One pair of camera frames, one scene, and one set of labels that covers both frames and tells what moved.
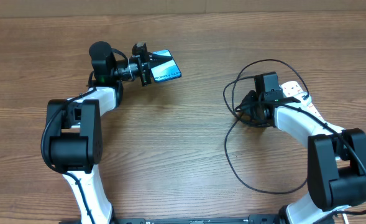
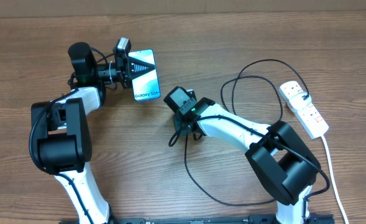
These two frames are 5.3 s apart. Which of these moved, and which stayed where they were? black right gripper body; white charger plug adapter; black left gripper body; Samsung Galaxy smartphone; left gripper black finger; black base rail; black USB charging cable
Moved: black right gripper body; Samsung Galaxy smartphone; black left gripper body; left gripper black finger; black USB charging cable
Stayed: black base rail; white charger plug adapter
